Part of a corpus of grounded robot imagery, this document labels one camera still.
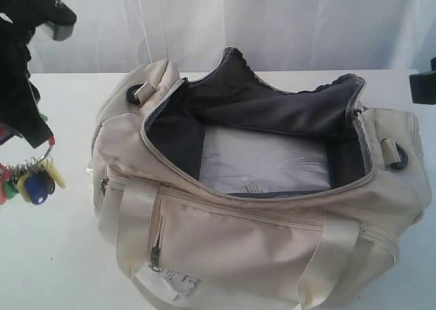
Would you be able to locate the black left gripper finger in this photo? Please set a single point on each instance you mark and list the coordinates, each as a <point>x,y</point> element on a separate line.
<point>30,125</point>

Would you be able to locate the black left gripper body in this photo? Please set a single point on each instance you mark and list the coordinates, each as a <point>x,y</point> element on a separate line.
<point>19,21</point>

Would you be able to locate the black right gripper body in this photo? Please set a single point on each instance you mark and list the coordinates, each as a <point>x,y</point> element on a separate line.
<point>423,86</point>

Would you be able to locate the colourful key tag bunch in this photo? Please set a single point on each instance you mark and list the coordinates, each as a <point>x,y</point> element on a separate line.
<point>34,180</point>

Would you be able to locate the cream fabric duffel bag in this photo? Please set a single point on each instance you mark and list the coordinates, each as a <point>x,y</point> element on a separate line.
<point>300,249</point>

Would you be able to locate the white backdrop curtain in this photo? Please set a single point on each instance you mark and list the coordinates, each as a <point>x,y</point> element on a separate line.
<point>273,35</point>

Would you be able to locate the white paper label tag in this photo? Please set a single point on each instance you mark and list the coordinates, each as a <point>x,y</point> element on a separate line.
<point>167,288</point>

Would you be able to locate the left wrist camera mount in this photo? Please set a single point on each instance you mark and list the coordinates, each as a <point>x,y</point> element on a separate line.
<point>59,21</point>

